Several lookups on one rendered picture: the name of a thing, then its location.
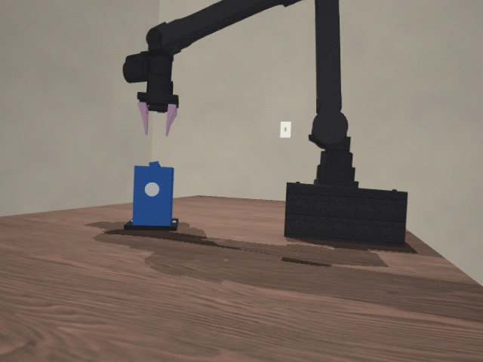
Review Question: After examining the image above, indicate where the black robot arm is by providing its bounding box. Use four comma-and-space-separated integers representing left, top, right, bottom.
122, 0, 358, 188

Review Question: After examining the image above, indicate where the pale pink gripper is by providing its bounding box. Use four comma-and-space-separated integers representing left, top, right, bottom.
137, 74, 179, 136

